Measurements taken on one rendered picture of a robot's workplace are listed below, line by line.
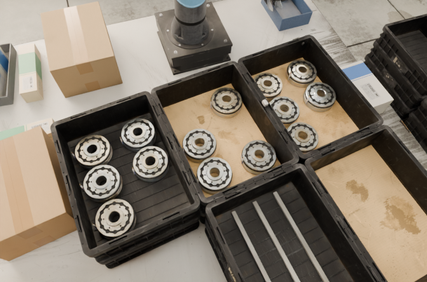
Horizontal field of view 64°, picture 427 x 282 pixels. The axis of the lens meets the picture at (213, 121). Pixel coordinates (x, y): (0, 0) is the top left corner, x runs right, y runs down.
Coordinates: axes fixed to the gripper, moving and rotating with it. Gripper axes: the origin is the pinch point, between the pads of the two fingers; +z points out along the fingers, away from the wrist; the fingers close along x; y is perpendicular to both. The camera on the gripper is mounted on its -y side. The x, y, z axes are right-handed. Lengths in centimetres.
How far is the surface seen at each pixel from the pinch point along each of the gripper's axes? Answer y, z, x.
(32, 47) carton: -4, -14, -100
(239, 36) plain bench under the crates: 8.0, 2.9, -18.3
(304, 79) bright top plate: 48, -12, -9
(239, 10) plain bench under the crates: -7.6, 3.7, -12.5
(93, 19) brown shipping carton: -1, -21, -73
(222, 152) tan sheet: 65, -14, -44
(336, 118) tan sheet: 64, -8, -5
